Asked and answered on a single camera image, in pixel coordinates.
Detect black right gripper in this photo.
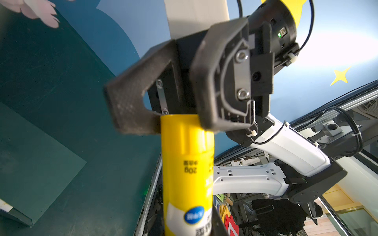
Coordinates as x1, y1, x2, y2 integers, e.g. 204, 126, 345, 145
161, 18, 275, 131

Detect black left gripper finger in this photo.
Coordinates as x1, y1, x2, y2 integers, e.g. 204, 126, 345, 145
210, 206, 229, 236

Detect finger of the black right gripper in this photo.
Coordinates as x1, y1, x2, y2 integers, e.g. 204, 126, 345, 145
104, 40, 178, 135

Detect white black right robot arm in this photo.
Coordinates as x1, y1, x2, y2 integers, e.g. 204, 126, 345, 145
104, 1, 347, 225

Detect dark green envelope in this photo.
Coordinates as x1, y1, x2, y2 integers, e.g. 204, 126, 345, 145
1, 104, 87, 227

